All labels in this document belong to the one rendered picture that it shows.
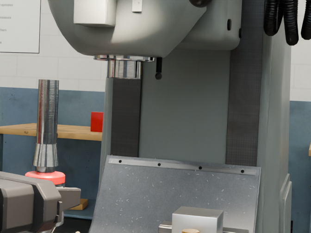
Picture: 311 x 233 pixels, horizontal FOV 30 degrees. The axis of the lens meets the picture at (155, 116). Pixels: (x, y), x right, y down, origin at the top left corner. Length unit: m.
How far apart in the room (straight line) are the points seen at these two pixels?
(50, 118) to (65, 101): 4.76
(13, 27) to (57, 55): 0.53
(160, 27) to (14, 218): 0.29
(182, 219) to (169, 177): 0.39
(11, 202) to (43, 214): 0.04
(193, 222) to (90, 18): 0.29
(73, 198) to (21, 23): 5.04
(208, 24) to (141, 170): 0.41
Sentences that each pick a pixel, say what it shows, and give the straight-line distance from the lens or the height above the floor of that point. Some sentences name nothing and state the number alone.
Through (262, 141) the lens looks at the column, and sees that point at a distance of 1.14.
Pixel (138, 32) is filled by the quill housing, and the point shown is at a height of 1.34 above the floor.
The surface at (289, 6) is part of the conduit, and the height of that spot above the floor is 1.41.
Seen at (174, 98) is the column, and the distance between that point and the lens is 1.16.
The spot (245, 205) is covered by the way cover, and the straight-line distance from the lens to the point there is 1.12.
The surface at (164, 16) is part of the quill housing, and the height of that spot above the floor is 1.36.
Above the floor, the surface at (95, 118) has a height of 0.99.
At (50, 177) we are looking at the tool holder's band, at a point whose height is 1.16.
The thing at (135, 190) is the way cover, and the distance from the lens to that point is 1.16.
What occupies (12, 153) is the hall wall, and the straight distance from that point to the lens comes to 5.73.
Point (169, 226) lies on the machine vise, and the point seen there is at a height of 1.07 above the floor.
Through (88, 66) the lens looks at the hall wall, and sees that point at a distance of 5.37.
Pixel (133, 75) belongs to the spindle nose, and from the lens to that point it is 0.78.
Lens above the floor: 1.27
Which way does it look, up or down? 3 degrees down
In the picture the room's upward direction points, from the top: 2 degrees clockwise
